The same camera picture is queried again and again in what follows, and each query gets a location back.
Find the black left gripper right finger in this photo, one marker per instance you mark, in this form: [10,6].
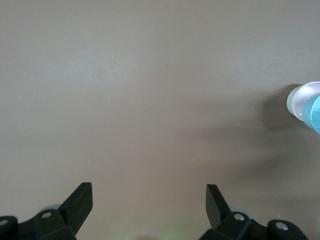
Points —
[217,210]

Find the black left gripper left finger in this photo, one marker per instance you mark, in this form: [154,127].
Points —
[75,207]

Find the blue bowl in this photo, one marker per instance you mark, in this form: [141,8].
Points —
[315,113]

